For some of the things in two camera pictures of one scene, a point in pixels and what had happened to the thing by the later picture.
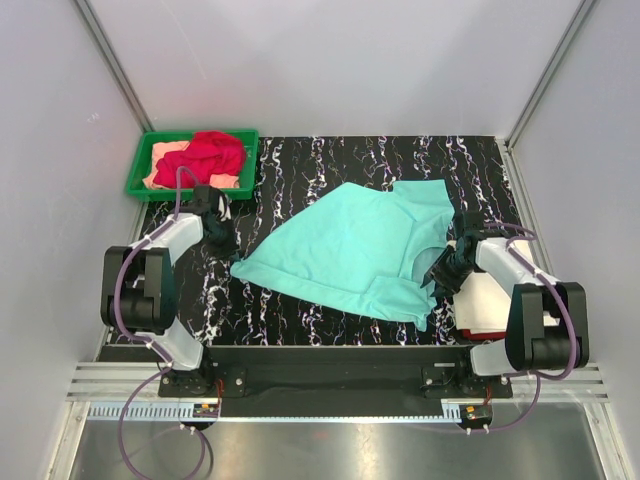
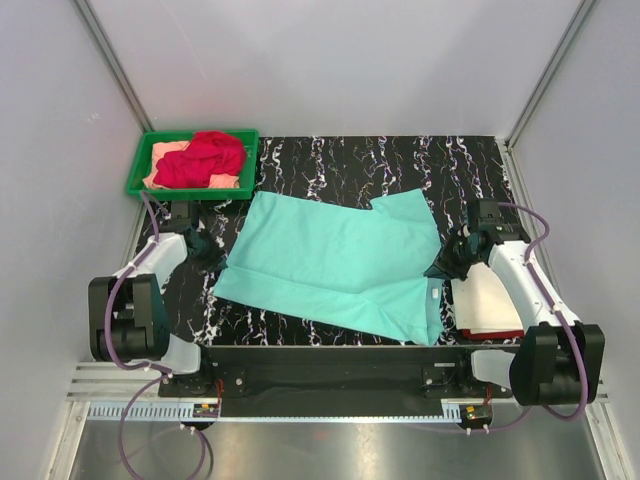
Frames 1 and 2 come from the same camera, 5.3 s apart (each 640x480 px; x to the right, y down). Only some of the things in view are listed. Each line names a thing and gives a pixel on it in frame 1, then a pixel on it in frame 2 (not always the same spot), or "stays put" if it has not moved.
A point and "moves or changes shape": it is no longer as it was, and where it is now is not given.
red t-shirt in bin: [209, 153] stays put
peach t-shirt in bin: [225, 181] stays put
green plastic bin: [248, 173] stays put
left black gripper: [231, 246] to [215, 261]
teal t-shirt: [366, 245] moves or changes shape
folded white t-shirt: [482, 305] stays put
